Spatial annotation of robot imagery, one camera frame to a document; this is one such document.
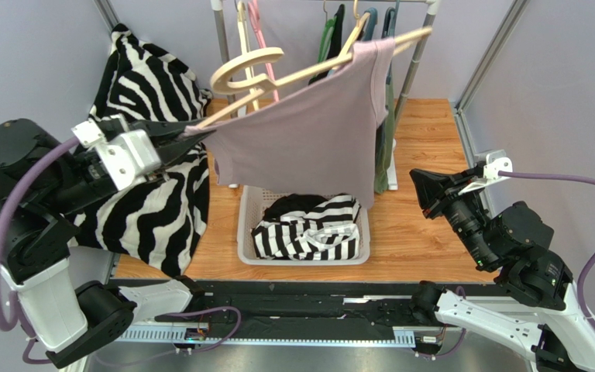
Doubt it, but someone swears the wooden hanger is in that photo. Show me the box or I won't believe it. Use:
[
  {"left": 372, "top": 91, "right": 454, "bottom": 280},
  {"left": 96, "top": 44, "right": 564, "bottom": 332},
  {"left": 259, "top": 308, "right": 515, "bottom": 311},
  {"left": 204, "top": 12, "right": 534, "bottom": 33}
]
[
  {"left": 194, "top": 26, "right": 434, "bottom": 130},
  {"left": 339, "top": 0, "right": 370, "bottom": 57}
]

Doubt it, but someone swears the black white striped tank top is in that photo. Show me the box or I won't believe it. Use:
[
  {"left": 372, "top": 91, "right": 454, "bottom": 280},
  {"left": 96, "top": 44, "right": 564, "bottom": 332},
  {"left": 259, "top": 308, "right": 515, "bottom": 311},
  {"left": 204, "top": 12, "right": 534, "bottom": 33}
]
[{"left": 251, "top": 195, "right": 361, "bottom": 261}]

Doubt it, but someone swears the mauve tank top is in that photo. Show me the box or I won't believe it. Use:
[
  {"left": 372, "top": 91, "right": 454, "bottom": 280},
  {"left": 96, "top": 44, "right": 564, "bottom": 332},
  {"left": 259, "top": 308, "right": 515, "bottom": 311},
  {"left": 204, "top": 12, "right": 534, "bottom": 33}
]
[{"left": 203, "top": 38, "right": 395, "bottom": 208}]

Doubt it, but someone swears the pink plastic hanger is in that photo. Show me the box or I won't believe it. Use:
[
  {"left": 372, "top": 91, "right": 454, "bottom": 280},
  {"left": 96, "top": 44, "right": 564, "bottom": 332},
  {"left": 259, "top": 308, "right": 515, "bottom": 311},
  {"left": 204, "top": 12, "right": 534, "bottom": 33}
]
[{"left": 247, "top": 0, "right": 280, "bottom": 102}]

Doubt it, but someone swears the cream plastic hanger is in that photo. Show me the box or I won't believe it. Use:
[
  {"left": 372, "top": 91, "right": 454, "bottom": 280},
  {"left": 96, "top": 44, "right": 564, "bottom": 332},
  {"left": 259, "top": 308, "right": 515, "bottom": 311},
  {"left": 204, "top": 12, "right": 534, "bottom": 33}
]
[{"left": 235, "top": 1, "right": 260, "bottom": 111}]

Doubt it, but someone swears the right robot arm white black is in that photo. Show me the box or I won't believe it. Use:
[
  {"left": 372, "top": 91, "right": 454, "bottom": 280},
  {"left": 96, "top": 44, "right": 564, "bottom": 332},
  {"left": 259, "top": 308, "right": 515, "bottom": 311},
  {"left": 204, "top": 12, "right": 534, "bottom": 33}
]
[{"left": 410, "top": 164, "right": 595, "bottom": 371}]

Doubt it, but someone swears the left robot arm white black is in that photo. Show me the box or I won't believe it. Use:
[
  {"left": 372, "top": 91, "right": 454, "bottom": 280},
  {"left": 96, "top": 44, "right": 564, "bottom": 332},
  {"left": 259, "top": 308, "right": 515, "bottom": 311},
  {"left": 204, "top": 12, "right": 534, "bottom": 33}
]
[{"left": 0, "top": 115, "right": 207, "bottom": 368}]

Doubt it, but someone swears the olive green tank top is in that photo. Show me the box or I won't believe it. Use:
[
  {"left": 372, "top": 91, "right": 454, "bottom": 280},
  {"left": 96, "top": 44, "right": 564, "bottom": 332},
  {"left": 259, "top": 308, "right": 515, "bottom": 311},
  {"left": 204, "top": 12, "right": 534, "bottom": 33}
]
[{"left": 374, "top": 67, "right": 395, "bottom": 195}]

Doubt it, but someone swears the wooden hanger under blue top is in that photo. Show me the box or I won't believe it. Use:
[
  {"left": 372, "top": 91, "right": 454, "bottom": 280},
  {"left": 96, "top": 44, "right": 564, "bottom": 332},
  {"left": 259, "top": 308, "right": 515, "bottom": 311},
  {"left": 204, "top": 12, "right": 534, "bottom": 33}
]
[{"left": 339, "top": 0, "right": 370, "bottom": 57}]

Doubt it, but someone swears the teal plastic hanger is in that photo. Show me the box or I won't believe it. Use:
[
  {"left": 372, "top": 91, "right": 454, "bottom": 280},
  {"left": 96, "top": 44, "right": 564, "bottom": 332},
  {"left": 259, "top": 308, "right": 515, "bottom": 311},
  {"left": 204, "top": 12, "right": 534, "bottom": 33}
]
[{"left": 381, "top": 0, "right": 401, "bottom": 39}]

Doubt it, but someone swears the black top on green hanger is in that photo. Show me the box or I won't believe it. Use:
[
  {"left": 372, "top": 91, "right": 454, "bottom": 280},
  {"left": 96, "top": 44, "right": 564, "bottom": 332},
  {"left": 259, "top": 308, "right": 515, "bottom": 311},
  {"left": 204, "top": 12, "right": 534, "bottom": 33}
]
[{"left": 326, "top": 4, "right": 346, "bottom": 60}]

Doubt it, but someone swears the blue tank top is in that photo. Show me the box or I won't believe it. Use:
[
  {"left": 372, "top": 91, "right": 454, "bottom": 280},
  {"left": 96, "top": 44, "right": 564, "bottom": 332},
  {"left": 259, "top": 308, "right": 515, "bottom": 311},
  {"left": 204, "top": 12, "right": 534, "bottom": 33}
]
[{"left": 359, "top": 8, "right": 378, "bottom": 42}]

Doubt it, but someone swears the green plastic hanger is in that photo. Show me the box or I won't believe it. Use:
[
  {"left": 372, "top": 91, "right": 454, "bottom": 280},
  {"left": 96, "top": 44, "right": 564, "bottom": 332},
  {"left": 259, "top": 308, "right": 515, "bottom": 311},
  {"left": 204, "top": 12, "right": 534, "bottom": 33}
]
[{"left": 318, "top": 1, "right": 336, "bottom": 63}]

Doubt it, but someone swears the zebra striped blanket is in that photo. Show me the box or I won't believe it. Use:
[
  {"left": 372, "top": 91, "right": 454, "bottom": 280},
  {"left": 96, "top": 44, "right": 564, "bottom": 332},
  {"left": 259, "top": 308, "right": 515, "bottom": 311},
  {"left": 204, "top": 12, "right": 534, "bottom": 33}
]
[{"left": 69, "top": 23, "right": 212, "bottom": 277}]

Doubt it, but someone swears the metal clothes rack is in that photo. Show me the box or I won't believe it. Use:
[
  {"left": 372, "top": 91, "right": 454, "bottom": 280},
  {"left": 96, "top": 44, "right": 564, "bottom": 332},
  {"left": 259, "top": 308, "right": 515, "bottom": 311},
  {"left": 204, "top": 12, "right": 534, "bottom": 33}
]
[{"left": 211, "top": 0, "right": 442, "bottom": 191}]

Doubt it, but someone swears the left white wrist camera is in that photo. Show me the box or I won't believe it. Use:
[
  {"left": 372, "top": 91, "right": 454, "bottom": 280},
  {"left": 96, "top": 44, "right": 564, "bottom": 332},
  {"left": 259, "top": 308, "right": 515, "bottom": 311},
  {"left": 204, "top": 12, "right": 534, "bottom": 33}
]
[{"left": 71, "top": 115, "right": 161, "bottom": 191}]

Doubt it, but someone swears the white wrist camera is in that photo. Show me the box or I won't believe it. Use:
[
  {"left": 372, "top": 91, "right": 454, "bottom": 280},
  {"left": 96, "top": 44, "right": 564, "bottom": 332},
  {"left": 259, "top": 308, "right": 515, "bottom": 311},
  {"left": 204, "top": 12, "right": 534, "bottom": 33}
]
[
  {"left": 71, "top": 115, "right": 161, "bottom": 191},
  {"left": 459, "top": 150, "right": 513, "bottom": 195}
]

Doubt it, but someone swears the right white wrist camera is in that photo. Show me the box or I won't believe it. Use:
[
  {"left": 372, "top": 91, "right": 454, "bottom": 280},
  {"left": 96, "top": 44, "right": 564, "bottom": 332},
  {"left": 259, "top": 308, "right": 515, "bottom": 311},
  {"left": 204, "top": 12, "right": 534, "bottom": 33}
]
[{"left": 459, "top": 150, "right": 513, "bottom": 195}]

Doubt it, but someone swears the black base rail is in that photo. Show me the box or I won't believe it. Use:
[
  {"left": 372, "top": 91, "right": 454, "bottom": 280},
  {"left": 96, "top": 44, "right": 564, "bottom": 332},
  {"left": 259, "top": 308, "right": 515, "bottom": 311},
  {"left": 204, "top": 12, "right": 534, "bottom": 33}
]
[{"left": 73, "top": 278, "right": 507, "bottom": 357}]

